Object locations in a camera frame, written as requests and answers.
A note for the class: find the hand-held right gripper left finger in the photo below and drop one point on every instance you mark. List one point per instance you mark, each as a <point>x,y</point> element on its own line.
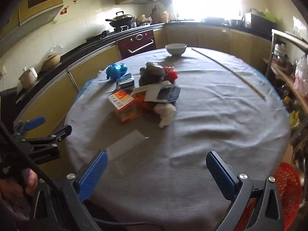
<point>93,173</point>

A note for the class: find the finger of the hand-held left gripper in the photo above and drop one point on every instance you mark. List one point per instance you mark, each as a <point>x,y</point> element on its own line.
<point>36,121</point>
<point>63,131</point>

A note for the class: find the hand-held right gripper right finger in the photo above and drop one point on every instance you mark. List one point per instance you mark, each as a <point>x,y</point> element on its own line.
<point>221,175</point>

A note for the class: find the clear plastic sheet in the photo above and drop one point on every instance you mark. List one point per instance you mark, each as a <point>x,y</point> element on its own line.
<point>125,144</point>

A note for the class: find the orange and white box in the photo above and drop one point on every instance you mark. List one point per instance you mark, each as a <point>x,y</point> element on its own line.
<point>124,110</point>

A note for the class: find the red plastic basket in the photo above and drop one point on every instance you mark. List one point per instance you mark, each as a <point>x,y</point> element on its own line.
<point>287,185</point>

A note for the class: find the small dark blue box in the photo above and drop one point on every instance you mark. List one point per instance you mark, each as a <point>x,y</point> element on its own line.
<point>125,81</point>

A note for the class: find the blue plastic bag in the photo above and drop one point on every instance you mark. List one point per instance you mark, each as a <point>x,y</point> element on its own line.
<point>115,70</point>

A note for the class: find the white tissue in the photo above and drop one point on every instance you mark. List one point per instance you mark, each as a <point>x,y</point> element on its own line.
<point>164,115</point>

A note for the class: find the orange wrapper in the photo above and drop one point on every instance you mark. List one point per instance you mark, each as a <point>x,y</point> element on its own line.
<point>144,104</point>

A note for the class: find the dark blue packet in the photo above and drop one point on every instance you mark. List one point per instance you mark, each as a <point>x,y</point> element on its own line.
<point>172,95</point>

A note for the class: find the cardboard piece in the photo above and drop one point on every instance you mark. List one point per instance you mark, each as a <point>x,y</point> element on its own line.
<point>151,93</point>

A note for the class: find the black plastic bag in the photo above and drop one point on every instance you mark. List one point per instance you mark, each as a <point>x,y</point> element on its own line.
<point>151,75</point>

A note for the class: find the red wrapper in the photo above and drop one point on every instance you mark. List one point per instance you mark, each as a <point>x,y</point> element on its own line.
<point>171,74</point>

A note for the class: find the person's left hand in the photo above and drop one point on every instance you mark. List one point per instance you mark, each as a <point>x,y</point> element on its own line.
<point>31,182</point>

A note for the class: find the yellow lower side cabinets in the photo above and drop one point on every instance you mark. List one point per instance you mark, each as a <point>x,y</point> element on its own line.
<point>53,93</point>

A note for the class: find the white electric pot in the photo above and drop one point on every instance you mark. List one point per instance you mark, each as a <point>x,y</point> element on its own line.
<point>27,77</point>

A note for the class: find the blue table underlay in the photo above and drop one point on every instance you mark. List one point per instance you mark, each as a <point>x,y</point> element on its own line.
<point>84,87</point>

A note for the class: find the grey tablecloth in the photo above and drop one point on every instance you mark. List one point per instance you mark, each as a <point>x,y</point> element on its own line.
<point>192,125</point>

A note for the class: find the brown clay pot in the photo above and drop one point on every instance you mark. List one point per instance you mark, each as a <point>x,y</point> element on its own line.
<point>51,61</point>

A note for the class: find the clear plastic bag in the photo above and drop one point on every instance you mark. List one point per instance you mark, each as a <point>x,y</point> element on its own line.
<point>56,49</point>

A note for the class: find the black kitchen counter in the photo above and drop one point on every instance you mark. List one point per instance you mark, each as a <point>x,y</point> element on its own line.
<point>72,53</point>

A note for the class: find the black gas stove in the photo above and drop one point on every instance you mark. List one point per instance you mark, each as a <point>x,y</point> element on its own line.
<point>101,35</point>

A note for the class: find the long wooden stick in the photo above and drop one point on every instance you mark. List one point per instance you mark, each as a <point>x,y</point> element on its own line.
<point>234,73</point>

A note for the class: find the maroon oven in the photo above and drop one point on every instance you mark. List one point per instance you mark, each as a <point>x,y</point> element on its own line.
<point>137,44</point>

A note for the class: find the yellow framed upper cabinets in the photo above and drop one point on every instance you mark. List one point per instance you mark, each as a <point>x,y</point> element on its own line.
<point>41,0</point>

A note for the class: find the black wok with lid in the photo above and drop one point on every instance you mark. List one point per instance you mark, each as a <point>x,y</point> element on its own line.
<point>121,19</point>

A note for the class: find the steel cooking pot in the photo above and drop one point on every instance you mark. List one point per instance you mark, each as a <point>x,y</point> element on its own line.
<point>286,66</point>

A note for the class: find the pink plastic bag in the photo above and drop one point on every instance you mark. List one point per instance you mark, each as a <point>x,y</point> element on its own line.
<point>301,75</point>

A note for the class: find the white bowl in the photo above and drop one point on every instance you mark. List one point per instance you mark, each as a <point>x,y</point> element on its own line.
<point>176,50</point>

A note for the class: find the yellow lower window cabinets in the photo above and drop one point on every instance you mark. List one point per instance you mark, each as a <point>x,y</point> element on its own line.
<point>211,38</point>

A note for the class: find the metal shelf rack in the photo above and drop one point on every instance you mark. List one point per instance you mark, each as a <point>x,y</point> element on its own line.
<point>288,37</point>

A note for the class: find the small metal basin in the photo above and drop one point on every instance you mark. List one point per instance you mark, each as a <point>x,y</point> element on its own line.
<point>235,22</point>

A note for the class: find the wide metal basin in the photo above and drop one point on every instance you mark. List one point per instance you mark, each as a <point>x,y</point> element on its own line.
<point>213,20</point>

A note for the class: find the black microwave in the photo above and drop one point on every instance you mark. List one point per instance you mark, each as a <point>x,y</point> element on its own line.
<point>261,23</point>

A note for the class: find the green plastic basin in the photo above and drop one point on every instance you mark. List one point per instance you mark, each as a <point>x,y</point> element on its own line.
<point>268,15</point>

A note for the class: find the red wall sticker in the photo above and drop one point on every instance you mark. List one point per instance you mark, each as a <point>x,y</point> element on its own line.
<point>63,10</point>

